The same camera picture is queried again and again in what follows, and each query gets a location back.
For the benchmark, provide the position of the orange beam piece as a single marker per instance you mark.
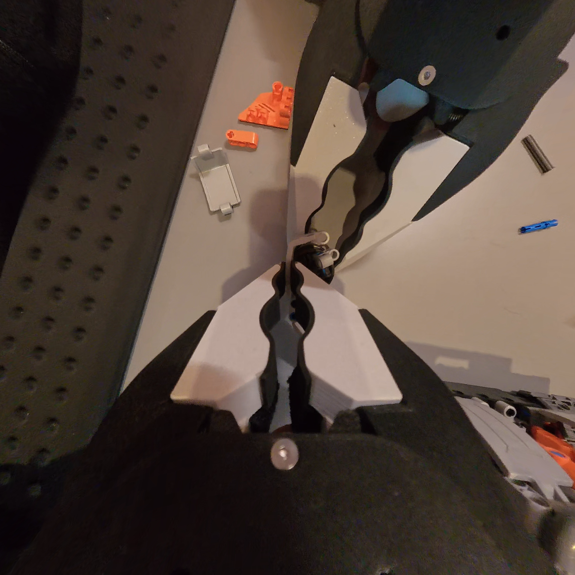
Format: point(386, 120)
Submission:
point(243, 138)

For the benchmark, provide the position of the orange flat panel piece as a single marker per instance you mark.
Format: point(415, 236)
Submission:
point(269, 110)

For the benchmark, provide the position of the small blue pin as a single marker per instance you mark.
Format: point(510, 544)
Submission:
point(537, 226)

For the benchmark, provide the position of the short black axle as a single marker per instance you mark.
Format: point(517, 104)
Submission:
point(537, 154)

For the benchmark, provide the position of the grey flat hinged panel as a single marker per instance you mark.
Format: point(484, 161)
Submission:
point(218, 180)

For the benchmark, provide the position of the black perforated board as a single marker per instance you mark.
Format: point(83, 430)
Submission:
point(81, 225)

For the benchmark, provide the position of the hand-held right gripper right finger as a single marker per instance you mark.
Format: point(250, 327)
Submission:
point(350, 359)

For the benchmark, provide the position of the grey orange tracked toy robot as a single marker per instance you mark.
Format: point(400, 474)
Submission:
point(512, 440)

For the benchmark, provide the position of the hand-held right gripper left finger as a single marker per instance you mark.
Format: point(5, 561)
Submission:
point(225, 359)

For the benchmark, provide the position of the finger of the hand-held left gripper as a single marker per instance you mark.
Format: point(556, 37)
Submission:
point(422, 180)
point(328, 135)

